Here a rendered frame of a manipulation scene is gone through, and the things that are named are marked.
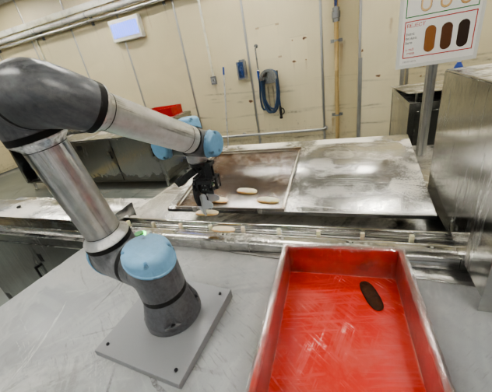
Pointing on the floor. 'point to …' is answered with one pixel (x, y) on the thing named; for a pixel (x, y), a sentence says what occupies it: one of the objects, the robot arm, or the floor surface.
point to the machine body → (30, 253)
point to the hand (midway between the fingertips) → (205, 209)
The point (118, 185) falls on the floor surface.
